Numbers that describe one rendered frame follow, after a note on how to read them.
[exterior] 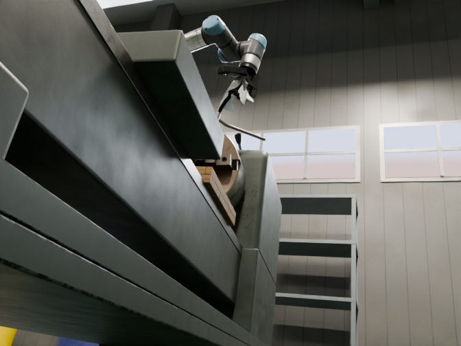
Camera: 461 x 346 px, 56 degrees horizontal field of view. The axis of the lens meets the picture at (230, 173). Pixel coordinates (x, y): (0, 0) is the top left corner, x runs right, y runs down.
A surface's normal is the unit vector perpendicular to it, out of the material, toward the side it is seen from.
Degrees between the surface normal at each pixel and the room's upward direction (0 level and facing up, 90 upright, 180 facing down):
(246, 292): 90
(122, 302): 90
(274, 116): 90
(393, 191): 90
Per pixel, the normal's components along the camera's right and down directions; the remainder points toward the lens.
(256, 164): -0.19, -0.43
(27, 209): 0.97, 0.03
